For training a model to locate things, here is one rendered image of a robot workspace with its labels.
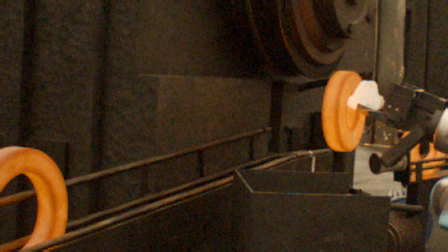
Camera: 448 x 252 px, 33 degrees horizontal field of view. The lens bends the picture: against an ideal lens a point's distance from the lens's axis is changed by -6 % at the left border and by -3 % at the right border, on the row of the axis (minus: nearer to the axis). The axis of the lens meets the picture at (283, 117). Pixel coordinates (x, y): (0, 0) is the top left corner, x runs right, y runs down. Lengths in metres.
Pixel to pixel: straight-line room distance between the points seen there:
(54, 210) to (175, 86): 0.45
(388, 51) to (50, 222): 9.73
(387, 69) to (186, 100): 9.26
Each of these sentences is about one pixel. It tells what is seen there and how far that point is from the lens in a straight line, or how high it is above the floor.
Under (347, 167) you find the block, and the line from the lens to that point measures 2.01.
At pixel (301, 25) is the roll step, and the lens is 1.68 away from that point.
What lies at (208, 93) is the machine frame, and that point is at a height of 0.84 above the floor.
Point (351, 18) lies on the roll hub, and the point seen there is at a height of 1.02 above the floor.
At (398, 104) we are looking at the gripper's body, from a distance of 1.49.
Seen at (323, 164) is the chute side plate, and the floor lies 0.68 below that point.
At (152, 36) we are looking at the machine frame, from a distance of 1.50.
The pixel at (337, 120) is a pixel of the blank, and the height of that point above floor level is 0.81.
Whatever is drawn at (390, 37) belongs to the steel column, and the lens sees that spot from 10.72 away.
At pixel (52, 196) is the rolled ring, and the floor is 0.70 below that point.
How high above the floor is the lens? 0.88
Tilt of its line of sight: 3 degrees down
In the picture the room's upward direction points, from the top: 3 degrees clockwise
